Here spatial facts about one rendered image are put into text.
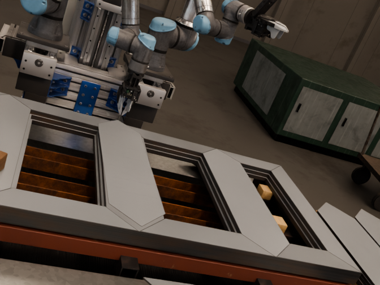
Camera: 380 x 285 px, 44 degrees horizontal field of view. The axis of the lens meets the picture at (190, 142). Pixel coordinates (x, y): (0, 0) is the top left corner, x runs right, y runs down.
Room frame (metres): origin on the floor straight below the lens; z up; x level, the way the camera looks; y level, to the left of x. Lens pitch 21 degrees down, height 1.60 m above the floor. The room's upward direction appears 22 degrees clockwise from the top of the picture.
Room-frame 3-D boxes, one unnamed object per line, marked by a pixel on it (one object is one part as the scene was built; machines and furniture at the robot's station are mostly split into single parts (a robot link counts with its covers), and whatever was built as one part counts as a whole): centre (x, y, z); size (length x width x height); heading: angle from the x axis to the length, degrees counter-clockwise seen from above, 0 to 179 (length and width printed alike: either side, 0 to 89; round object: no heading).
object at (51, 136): (2.03, 0.16, 0.67); 1.30 x 0.20 x 0.03; 110
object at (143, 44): (1.90, 0.32, 1.18); 0.09 x 0.08 x 0.11; 88
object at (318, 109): (6.47, -1.52, 0.40); 2.03 x 1.86 x 0.80; 110
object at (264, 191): (1.90, -0.38, 0.79); 0.06 x 0.05 x 0.04; 20
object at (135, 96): (1.89, 0.31, 1.02); 0.09 x 0.08 x 0.12; 20
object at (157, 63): (2.24, 0.32, 1.09); 0.15 x 0.15 x 0.10
